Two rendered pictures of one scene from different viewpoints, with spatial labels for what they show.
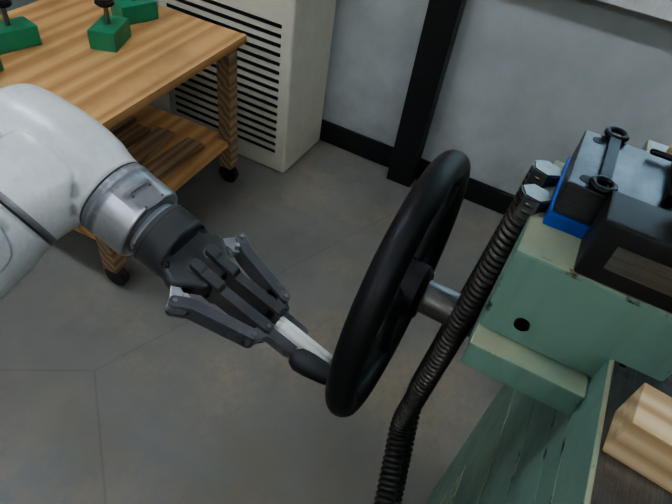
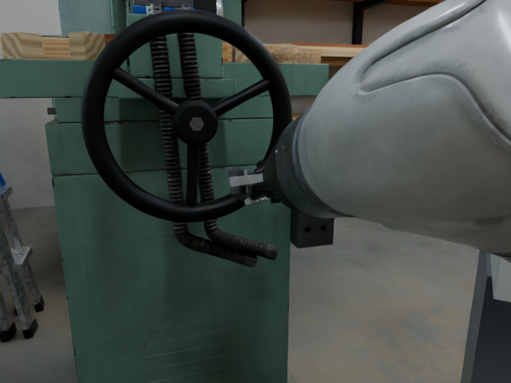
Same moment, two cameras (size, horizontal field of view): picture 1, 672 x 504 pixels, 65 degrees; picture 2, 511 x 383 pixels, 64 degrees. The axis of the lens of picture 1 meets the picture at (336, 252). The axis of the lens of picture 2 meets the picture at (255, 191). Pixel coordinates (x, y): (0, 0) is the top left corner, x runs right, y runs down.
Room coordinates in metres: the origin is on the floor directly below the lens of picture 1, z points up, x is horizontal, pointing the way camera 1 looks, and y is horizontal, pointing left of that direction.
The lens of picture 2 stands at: (0.66, 0.43, 0.86)
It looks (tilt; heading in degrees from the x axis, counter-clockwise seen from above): 14 degrees down; 232
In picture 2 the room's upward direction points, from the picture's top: straight up
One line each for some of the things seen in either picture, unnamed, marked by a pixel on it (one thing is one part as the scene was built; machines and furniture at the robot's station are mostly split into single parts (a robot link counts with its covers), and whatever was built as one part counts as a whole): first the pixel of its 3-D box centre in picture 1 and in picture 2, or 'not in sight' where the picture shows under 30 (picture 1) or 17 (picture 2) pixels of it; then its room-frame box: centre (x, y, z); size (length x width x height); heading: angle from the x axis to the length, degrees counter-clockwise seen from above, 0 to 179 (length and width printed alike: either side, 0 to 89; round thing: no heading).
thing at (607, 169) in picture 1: (610, 158); not in sight; (0.36, -0.19, 1.00); 0.10 x 0.02 x 0.01; 159
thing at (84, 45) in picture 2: not in sight; (87, 47); (0.43, -0.32, 0.92); 0.04 x 0.04 x 0.04; 25
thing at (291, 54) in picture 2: not in sight; (290, 55); (0.06, -0.22, 0.92); 0.14 x 0.09 x 0.04; 69
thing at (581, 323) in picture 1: (595, 271); (172, 50); (0.33, -0.21, 0.91); 0.15 x 0.14 x 0.09; 159
